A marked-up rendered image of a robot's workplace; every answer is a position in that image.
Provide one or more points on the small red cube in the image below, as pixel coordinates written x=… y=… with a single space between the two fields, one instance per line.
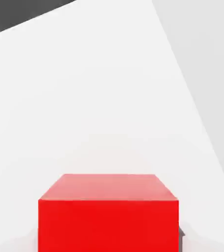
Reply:
x=108 y=224

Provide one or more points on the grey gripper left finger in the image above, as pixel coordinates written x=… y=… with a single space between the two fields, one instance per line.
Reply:
x=34 y=244

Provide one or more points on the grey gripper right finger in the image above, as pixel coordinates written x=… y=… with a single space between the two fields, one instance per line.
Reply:
x=181 y=239

